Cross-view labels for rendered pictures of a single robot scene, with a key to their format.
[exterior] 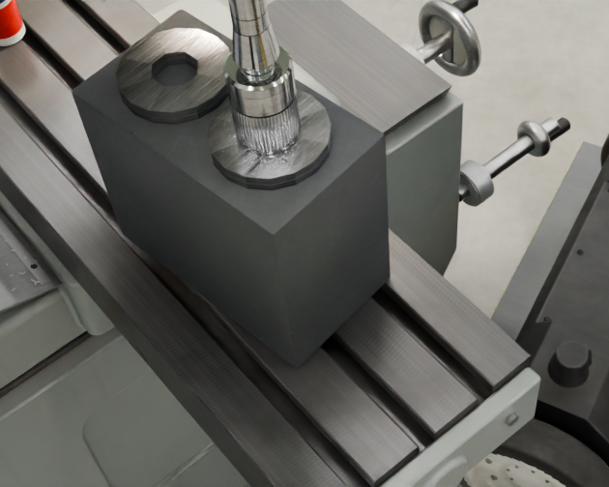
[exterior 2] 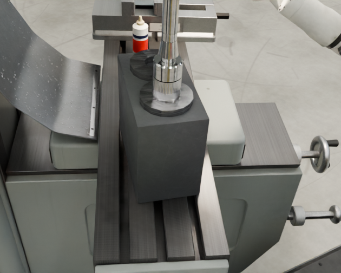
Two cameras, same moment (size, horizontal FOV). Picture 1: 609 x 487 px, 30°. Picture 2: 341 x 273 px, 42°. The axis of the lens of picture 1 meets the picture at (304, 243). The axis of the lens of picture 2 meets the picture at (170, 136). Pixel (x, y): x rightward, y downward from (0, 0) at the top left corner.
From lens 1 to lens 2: 30 cm
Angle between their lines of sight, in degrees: 21
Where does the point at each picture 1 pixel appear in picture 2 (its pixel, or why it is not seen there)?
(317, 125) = (184, 101)
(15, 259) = (89, 123)
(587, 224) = (330, 255)
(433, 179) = (277, 200)
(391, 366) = (172, 224)
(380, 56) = (280, 140)
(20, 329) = (76, 150)
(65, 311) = (96, 154)
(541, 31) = not seen: outside the picture
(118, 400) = not seen: hidden behind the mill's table
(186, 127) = (142, 81)
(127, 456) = not seen: hidden behind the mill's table
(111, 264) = (108, 134)
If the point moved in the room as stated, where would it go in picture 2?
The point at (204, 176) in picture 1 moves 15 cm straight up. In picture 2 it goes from (133, 98) to (132, 15)
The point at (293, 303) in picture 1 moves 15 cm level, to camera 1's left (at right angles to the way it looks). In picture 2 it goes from (141, 168) to (70, 138)
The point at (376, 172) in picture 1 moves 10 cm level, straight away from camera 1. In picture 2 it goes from (200, 134) to (229, 105)
